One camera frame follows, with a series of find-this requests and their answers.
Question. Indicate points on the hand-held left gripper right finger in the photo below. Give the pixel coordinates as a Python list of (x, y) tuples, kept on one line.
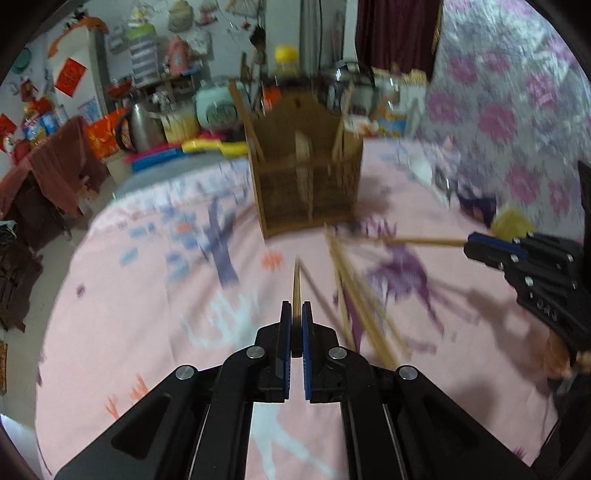
[(307, 364)]

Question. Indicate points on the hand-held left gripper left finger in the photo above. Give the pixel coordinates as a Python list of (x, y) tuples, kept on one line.
[(286, 369)]

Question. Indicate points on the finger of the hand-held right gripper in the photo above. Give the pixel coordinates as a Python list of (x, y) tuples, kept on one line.
[(498, 245), (489, 261)]

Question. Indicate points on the pile of wooden chopsticks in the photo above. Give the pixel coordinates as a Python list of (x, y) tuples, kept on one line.
[(364, 300)]

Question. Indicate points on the wooden slatted utensil holder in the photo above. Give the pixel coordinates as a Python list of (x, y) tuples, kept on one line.
[(277, 194)]

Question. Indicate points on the person's right hand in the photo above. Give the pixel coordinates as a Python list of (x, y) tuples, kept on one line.
[(559, 353)]

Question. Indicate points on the yellow towel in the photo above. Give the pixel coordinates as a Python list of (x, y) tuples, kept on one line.
[(510, 221)]

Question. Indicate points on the purple cloth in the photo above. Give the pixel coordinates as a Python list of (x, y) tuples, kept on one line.
[(475, 205)]

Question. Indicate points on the metal spoon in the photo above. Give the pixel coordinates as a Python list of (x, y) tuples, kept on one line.
[(443, 182)]

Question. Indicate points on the white rice spoon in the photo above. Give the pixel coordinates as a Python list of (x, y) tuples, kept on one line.
[(422, 168)]

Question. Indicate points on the floral plastic sheet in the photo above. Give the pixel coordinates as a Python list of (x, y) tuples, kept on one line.
[(508, 115)]

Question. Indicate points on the clear plastic oil bottle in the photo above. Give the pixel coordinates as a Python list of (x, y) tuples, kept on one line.
[(392, 120)]

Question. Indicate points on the gold patterned box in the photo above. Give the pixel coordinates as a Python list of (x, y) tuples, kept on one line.
[(412, 77)]

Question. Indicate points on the black pressure cooker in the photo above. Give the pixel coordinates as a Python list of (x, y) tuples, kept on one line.
[(341, 74)]

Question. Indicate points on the yellow plastic ladle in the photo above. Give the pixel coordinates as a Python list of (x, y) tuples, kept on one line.
[(207, 145)]

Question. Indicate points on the dark red curtain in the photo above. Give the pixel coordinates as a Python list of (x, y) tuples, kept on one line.
[(392, 32)]

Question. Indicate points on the blue tray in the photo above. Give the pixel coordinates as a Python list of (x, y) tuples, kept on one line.
[(157, 159)]

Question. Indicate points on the yellow cooking pot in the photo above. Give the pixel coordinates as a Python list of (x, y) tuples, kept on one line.
[(180, 127)]

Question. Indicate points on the pale green rice cooker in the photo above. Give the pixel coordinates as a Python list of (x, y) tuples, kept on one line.
[(217, 110)]

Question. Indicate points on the stainless steel kettle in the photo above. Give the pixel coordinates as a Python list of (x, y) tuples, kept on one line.
[(145, 129)]

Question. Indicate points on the dark yellow-capped sauce bottle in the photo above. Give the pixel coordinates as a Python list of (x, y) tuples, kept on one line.
[(287, 57)]

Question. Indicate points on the wooden chair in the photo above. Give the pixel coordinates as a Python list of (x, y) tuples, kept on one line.
[(18, 277)]

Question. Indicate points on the red gift bag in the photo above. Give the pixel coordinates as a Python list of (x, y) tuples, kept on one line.
[(106, 136)]

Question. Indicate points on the side table with red cloth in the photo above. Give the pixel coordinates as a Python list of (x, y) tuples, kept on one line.
[(60, 157)]

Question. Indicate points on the pink thermos jug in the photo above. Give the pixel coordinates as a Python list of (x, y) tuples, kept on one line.
[(178, 57)]

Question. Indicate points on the stacked grey food container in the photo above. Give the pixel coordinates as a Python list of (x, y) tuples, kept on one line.
[(143, 55)]

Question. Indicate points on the white refrigerator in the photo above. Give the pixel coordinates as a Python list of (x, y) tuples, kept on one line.
[(94, 78)]

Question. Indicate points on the red diamond paper decoration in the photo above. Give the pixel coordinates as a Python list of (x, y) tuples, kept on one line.
[(70, 76)]

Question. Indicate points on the beige bear-shaped jar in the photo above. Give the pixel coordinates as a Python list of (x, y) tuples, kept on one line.
[(180, 14)]

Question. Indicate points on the orange cloth cover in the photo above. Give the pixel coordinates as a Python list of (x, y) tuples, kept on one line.
[(87, 23)]

